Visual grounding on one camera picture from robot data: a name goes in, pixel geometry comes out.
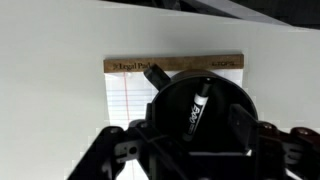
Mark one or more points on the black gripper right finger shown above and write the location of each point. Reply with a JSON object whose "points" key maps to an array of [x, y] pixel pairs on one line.
{"points": [[244, 127]]}

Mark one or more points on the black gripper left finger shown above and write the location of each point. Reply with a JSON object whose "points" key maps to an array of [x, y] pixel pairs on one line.
{"points": [[150, 130]]}

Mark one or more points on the black Expo marker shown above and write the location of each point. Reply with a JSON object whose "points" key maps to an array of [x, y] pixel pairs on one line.
{"points": [[196, 109]]}

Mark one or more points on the black pot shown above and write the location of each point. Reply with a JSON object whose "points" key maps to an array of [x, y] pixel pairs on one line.
{"points": [[171, 108]]}

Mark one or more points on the white legal pad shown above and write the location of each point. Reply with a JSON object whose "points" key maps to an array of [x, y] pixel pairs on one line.
{"points": [[128, 93]]}

